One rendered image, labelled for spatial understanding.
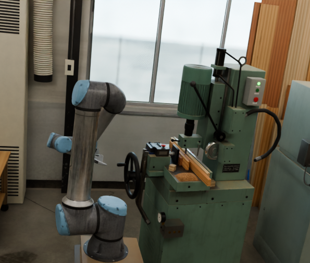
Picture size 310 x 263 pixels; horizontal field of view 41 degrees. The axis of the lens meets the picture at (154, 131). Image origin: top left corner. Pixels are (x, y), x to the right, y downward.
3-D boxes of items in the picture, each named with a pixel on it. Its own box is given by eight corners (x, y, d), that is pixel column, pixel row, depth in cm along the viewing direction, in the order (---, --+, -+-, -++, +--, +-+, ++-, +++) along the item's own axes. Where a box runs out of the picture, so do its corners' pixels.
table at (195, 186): (131, 152, 287) (132, 144, 285) (173, 151, 297) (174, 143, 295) (160, 193, 233) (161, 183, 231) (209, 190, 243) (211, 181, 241)
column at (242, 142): (200, 167, 286) (217, 62, 264) (228, 166, 293) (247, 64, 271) (214, 181, 266) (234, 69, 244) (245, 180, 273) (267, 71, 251)
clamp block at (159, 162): (141, 161, 266) (143, 148, 263) (161, 160, 270) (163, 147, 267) (148, 170, 252) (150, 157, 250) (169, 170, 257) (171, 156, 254)
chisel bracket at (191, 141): (176, 146, 266) (178, 133, 263) (197, 146, 270) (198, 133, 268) (181, 150, 259) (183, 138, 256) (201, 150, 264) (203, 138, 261)
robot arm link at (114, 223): (127, 238, 208) (133, 206, 203) (94, 241, 201) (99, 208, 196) (118, 223, 221) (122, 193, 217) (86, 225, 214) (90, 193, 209)
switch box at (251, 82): (242, 103, 253) (246, 76, 248) (256, 103, 256) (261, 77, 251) (246, 105, 247) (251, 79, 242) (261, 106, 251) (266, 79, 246)
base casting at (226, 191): (146, 174, 287) (147, 162, 284) (220, 171, 306) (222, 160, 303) (168, 205, 247) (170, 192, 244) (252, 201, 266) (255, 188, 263)
